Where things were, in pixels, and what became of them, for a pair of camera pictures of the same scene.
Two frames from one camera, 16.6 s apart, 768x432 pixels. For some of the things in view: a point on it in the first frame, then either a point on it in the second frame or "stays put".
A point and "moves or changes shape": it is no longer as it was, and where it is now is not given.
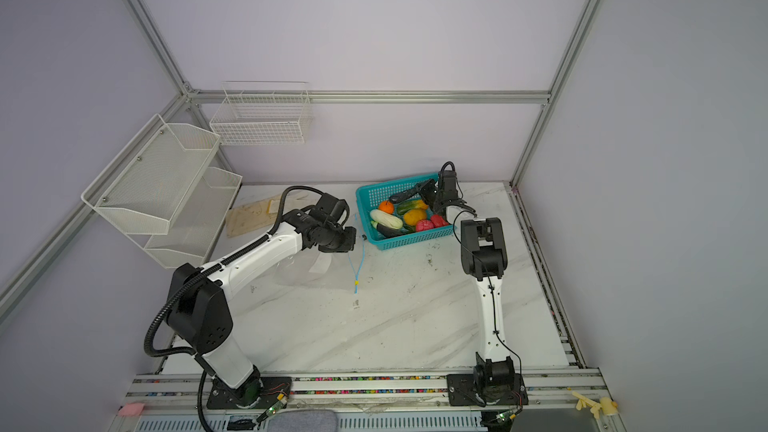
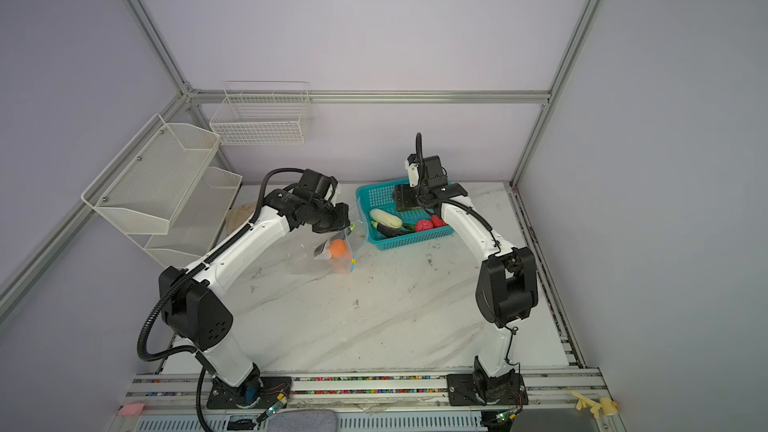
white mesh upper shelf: x=145 y=186 stays put
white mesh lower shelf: x=195 y=230 stays put
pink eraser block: x=132 y=409 stays put
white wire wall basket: x=262 y=113 stays put
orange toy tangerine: x=386 y=206 moves or changes shape
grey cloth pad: x=302 y=421 stays put
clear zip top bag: x=310 y=268 to x=339 y=249
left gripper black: x=349 y=242 to x=342 y=220
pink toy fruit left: x=424 y=225 stays put
